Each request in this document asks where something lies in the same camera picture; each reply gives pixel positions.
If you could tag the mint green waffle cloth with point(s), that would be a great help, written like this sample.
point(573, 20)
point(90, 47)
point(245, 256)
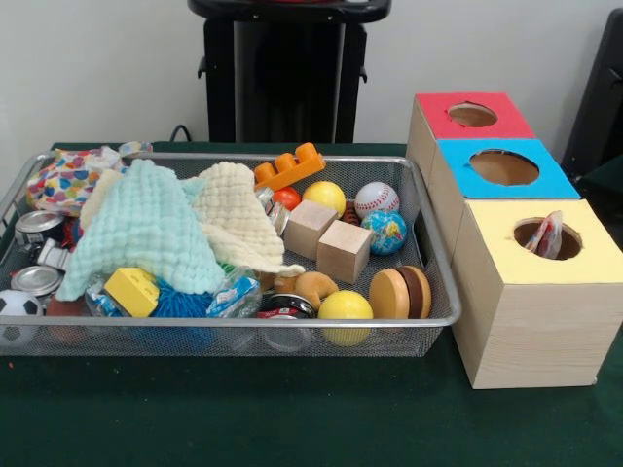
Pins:
point(141, 228)

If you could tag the colourful ruffled fabric toy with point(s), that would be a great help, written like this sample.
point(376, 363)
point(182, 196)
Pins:
point(547, 236)

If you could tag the wooden box with three holes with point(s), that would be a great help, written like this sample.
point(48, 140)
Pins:
point(530, 311)

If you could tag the wooden cube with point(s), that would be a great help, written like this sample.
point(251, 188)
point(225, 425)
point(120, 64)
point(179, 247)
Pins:
point(306, 228)
point(343, 253)

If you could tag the yellow ball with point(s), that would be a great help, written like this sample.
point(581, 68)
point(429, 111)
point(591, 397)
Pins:
point(345, 306)
point(325, 197)

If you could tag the orange toy block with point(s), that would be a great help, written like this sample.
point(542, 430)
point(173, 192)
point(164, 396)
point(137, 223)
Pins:
point(292, 170)

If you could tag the globe print ball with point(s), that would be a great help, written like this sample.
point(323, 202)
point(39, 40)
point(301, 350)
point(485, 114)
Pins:
point(384, 233)

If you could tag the white baseball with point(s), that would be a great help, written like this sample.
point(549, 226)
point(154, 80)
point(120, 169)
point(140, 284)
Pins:
point(377, 199)

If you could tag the cream waffle cloth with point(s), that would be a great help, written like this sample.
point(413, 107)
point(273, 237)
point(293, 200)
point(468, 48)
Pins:
point(233, 209)

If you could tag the wooden toy burger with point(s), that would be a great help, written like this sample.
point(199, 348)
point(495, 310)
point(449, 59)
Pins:
point(394, 294)

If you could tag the dark green tablecloth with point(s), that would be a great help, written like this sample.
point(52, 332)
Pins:
point(292, 413)
point(606, 177)

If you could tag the black office chair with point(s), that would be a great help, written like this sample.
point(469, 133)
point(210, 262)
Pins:
point(598, 97)

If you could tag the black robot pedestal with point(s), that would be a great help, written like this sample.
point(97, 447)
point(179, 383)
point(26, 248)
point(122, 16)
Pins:
point(282, 82)

